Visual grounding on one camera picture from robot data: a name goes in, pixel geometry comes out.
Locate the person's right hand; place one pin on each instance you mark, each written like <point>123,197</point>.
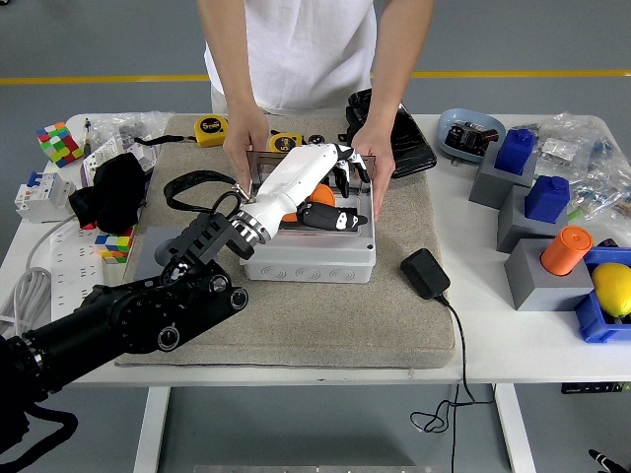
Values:
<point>244,135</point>

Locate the person's left forearm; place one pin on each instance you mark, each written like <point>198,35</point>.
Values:
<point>399,64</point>

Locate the small white module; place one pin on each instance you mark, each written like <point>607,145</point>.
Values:
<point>145,157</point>

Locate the yellow round-faced tape measure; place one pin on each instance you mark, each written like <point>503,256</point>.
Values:
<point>283,143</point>

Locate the blue plastic bin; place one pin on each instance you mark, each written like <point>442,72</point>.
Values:
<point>596,325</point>

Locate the white circuit breaker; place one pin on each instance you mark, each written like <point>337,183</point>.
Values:
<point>44,194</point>

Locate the light blue bowl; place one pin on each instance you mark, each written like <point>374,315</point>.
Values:
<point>451,123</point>

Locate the yellow lemon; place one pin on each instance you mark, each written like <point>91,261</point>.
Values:
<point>612,288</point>

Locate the small dark component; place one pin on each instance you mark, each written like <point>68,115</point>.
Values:
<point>609,243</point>

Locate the small colourful puzzle cube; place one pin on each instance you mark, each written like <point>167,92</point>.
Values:
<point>114,245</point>

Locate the black power adapter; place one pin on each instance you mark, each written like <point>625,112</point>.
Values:
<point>425,272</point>

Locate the black cloth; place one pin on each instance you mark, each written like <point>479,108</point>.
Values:
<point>113,197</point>

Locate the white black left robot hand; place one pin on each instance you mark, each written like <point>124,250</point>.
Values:
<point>296,177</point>

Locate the dark electronic parts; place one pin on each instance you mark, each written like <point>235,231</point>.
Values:
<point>468,138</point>

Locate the grey cube holder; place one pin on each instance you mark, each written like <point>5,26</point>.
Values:
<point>512,231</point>
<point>488,189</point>
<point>148,256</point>
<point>537,290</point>

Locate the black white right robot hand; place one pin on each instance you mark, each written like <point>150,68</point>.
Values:
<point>616,467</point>

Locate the white printed packet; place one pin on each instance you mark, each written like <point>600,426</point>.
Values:
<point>101,155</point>

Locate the white table leg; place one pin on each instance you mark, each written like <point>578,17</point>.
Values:
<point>515,428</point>
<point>150,428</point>

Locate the person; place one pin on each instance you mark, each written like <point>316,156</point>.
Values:
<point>296,49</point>

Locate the grey-brown mat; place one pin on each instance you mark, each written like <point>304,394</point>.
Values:
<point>320,325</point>

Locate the clear bag of metal parts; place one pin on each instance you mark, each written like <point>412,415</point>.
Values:
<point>128,125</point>

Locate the person's right forearm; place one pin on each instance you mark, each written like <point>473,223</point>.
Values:
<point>231,64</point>

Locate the white power strip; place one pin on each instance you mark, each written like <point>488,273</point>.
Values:
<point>74,266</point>

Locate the small black cylinder cell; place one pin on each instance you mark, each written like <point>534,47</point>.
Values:
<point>316,140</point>

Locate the grey plastic junction box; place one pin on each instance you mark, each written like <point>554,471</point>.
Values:
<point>305,268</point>

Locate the yellow square tape measure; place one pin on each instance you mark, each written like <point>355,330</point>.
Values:
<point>212,135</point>

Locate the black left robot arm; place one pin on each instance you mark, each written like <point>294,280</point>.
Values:
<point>138,315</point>

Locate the clear bag of small parts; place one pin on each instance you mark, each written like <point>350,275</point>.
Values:
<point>604,187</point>

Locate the large colourful puzzle cube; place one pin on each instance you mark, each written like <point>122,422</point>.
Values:
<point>59,143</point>

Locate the black foot pedal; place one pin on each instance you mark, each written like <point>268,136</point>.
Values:
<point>411,143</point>

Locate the clear bag of white parts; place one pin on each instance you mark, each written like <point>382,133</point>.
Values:
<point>559,147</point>

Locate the person's left hand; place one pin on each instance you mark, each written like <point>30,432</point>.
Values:
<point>382,153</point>

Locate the black table control panel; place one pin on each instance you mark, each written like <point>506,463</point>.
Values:
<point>589,387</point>

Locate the orange cylinder battery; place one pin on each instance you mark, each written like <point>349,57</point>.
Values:
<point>325,194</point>
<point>566,250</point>

